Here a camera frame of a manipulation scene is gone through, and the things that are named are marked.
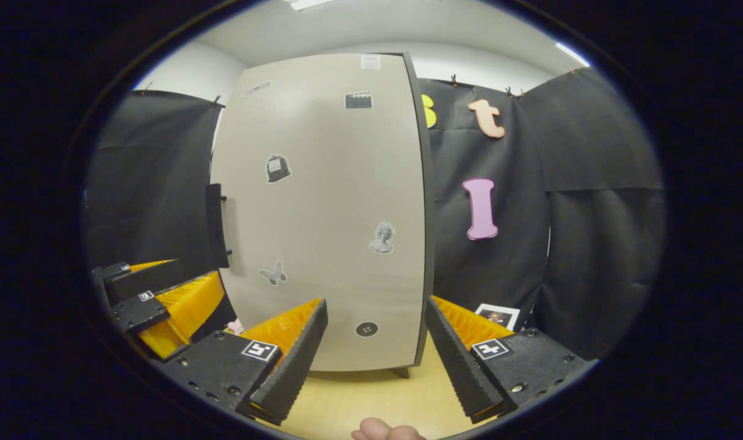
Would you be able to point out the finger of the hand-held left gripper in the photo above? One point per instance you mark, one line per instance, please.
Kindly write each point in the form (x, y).
(145, 280)
(142, 311)

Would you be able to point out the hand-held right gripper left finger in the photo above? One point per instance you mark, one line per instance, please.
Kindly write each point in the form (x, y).
(292, 373)

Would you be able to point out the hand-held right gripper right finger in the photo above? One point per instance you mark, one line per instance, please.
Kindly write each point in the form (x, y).
(454, 360)

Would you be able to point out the beige cabinet door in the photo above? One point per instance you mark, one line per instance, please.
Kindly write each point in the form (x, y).
(329, 214)

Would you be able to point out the white cover book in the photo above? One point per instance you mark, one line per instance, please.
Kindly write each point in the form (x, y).
(498, 316)

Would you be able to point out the pink plush toy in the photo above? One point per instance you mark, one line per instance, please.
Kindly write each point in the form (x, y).
(236, 327)

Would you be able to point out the black backdrop cloth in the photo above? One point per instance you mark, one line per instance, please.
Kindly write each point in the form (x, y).
(591, 244)

